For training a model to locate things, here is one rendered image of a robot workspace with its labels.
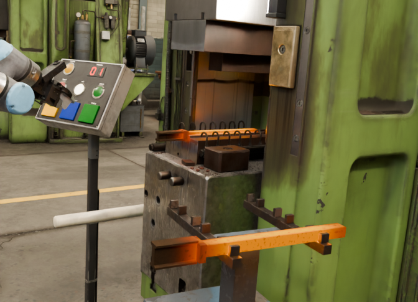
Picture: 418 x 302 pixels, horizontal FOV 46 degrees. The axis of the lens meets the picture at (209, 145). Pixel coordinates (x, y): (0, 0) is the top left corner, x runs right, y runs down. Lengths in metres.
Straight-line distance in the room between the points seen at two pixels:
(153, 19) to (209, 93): 8.89
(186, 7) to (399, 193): 0.90
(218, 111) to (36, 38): 4.79
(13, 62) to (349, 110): 1.00
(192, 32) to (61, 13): 4.91
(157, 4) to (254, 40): 9.17
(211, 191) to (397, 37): 0.72
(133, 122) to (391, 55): 5.82
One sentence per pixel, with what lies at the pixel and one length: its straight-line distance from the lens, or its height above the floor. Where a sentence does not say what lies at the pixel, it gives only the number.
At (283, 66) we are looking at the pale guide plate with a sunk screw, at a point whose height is 1.24.
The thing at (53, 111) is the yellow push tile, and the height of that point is 1.00.
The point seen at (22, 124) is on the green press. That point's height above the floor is 0.24.
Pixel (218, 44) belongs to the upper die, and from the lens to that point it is 1.57.
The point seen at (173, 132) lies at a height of 1.01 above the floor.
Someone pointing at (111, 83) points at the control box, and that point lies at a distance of 1.95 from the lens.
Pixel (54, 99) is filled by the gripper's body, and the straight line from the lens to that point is 1.76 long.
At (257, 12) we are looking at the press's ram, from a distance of 1.60.
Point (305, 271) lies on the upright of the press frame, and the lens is 1.48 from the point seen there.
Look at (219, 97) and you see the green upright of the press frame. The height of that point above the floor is 1.10.
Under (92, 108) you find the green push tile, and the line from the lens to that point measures 1.93.
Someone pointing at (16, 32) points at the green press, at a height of 1.34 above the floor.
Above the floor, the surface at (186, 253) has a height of 0.91.
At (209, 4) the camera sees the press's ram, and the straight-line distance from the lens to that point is 1.54.
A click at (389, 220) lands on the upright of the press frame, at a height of 0.77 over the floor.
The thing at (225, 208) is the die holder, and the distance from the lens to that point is 1.50.
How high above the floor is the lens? 1.27
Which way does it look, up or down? 11 degrees down
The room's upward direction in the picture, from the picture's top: 4 degrees clockwise
